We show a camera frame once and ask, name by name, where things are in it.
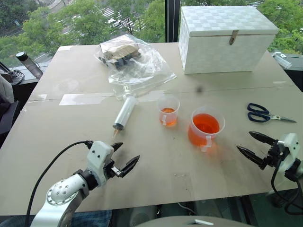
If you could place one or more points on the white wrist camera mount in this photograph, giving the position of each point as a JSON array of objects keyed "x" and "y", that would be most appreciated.
[
  {"x": 290, "y": 144},
  {"x": 98, "y": 151}
]

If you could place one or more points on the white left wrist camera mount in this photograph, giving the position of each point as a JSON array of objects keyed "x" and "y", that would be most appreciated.
[{"x": 98, "y": 151}]

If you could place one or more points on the blue denim cloth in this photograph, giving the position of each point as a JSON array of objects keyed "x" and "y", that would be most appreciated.
[{"x": 90, "y": 218}]

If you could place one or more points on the white plastic tube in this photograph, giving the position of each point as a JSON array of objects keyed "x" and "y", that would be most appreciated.
[{"x": 281, "y": 60}]

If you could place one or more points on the small beaker orange liquid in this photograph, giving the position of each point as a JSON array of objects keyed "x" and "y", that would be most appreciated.
[{"x": 168, "y": 113}]

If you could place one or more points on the small black parts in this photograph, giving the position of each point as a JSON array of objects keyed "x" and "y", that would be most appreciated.
[{"x": 124, "y": 62}]

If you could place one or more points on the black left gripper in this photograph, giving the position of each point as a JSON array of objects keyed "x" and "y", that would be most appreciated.
[{"x": 113, "y": 170}]

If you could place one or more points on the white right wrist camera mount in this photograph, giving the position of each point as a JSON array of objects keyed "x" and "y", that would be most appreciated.
[{"x": 290, "y": 144}]

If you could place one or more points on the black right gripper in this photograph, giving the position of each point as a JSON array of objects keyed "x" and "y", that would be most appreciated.
[{"x": 274, "y": 153}]

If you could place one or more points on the white checkered lidded box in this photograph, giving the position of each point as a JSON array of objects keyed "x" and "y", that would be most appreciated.
[{"x": 222, "y": 45}]

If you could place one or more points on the black window frame post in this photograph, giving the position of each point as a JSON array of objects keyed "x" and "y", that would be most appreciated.
[{"x": 172, "y": 21}]

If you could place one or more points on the clear plastic bag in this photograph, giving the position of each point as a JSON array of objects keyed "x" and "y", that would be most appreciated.
[{"x": 142, "y": 71}]

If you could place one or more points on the grey rounded shape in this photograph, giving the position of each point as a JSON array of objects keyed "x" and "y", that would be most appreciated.
[{"x": 170, "y": 222}]

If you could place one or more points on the brown cardboard pieces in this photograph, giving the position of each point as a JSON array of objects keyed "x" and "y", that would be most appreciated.
[{"x": 120, "y": 50}]

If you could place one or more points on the clear plastic syringe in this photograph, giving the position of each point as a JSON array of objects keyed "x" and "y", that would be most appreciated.
[{"x": 125, "y": 111}]

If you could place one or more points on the dark water bottle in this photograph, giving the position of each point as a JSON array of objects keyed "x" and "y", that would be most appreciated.
[{"x": 29, "y": 63}]

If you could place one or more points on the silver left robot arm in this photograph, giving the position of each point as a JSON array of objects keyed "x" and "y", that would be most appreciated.
[{"x": 61, "y": 191}]

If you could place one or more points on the large beaker orange liquid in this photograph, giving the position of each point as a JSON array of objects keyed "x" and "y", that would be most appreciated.
[{"x": 204, "y": 128}]

